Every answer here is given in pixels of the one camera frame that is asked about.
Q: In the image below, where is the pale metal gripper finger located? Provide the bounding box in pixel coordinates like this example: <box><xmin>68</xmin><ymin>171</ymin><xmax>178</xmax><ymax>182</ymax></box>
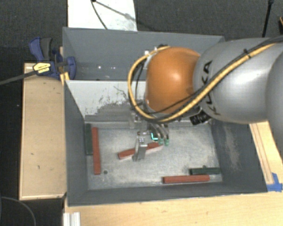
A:
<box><xmin>132</xmin><ymin>137</ymin><xmax>143</xmax><ymax>162</ymax></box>
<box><xmin>140</xmin><ymin>137</ymin><xmax>149</xmax><ymax>161</ymax></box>

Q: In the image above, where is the red-brown block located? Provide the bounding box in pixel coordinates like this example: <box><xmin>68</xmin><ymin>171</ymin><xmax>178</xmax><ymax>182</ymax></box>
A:
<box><xmin>162</xmin><ymin>175</ymin><xmax>211</xmax><ymax>185</ymax></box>
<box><xmin>117</xmin><ymin>142</ymin><xmax>164</xmax><ymax>161</ymax></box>
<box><xmin>91</xmin><ymin>127</ymin><xmax>102</xmax><ymax>176</ymax></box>

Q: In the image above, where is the grey metal bin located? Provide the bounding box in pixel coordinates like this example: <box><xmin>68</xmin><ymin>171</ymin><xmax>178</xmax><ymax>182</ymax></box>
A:
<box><xmin>62</xmin><ymin>26</ymin><xmax>268</xmax><ymax>207</ymax></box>

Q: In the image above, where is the dark green flat block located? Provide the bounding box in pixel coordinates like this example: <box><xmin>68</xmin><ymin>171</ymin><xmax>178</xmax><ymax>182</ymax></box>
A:
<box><xmin>189</xmin><ymin>165</ymin><xmax>221</xmax><ymax>176</ymax></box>
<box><xmin>84</xmin><ymin>123</ymin><xmax>94</xmax><ymax>156</ymax></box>

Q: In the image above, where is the pale wood flat board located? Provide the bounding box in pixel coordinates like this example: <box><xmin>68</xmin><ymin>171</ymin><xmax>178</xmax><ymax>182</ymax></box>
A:
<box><xmin>18</xmin><ymin>62</ymin><xmax>68</xmax><ymax>201</ymax></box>

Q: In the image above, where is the black cylinder on white bracket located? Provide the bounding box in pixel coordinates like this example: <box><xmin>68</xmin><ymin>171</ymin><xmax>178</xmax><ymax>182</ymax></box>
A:
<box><xmin>189</xmin><ymin>113</ymin><xmax>212</xmax><ymax>126</ymax></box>

